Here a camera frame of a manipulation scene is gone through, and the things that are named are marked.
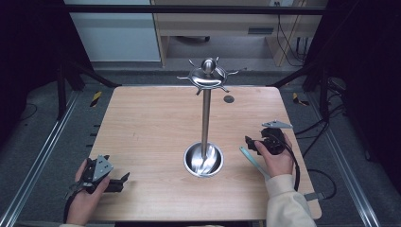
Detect black frame strut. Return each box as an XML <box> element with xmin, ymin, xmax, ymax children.
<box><xmin>56</xmin><ymin>59</ymin><xmax>123</xmax><ymax>121</ymax></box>
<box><xmin>267</xmin><ymin>60</ymin><xmax>333</xmax><ymax>119</ymax></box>

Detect teal handled kitchen utensil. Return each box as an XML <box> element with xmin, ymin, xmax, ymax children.
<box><xmin>238</xmin><ymin>146</ymin><xmax>272</xmax><ymax>183</ymax></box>

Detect aluminium floor rail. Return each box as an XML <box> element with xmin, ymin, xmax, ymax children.
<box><xmin>0</xmin><ymin>90</ymin><xmax>81</xmax><ymax>227</ymax></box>
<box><xmin>305</xmin><ymin>92</ymin><xmax>383</xmax><ymax>227</ymax></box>

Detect black looped floor cable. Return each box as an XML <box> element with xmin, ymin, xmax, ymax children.
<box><xmin>306</xmin><ymin>168</ymin><xmax>338</xmax><ymax>201</ymax></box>

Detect yellow black tape strip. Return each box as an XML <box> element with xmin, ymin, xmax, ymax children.
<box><xmin>90</xmin><ymin>90</ymin><xmax>103</xmax><ymax>109</ymax></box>
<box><xmin>291</xmin><ymin>92</ymin><xmax>310</xmax><ymax>107</ymax></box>

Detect white cabinet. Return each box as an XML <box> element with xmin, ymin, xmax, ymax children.
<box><xmin>63</xmin><ymin>0</ymin><xmax>162</xmax><ymax>63</ymax></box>

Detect person's left hand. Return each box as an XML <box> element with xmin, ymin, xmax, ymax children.
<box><xmin>65</xmin><ymin>159</ymin><xmax>112</xmax><ymax>226</ymax></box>

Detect grey strap tag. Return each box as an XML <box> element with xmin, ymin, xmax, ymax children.
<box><xmin>304</xmin><ymin>191</ymin><xmax>326</xmax><ymax>202</ymax></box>

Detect black curtain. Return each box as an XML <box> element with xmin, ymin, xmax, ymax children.
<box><xmin>302</xmin><ymin>0</ymin><xmax>401</xmax><ymax>185</ymax></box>
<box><xmin>0</xmin><ymin>0</ymin><xmax>94</xmax><ymax>148</ymax></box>

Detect black floor cables bundle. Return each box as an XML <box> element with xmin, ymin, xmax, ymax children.
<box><xmin>294</xmin><ymin>77</ymin><xmax>349</xmax><ymax>159</ymax></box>

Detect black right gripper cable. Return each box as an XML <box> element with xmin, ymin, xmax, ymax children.
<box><xmin>276</xmin><ymin>134</ymin><xmax>301</xmax><ymax>192</ymax></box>

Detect person's right hand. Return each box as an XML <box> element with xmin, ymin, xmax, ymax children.
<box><xmin>253</xmin><ymin>131</ymin><xmax>295</xmax><ymax>179</ymax></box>

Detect steel utensil rack stand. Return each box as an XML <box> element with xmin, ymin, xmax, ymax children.
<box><xmin>176</xmin><ymin>57</ymin><xmax>240</xmax><ymax>179</ymax></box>

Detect thin black floor cable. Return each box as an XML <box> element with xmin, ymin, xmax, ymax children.
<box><xmin>18</xmin><ymin>102</ymin><xmax>39</xmax><ymax>123</ymax></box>

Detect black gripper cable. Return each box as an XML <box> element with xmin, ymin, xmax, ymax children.
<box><xmin>276</xmin><ymin>134</ymin><xmax>301</xmax><ymax>192</ymax></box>
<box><xmin>62</xmin><ymin>188</ymin><xmax>80</xmax><ymax>224</ymax></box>

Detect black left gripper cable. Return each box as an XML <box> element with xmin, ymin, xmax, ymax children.
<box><xmin>62</xmin><ymin>188</ymin><xmax>80</xmax><ymax>224</ymax></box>

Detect black cables under desk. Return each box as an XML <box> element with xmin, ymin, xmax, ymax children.
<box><xmin>273</xmin><ymin>1</ymin><xmax>310</xmax><ymax>68</ymax></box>

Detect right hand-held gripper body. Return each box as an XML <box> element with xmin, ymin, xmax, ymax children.
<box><xmin>260</xmin><ymin>119</ymin><xmax>294</xmax><ymax>156</ymax></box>

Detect black frame crossbar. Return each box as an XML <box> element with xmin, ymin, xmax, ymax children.
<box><xmin>63</xmin><ymin>4</ymin><xmax>327</xmax><ymax>16</ymax></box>

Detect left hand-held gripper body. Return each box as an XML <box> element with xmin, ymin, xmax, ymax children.
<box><xmin>82</xmin><ymin>154</ymin><xmax>114</xmax><ymax>195</ymax></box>

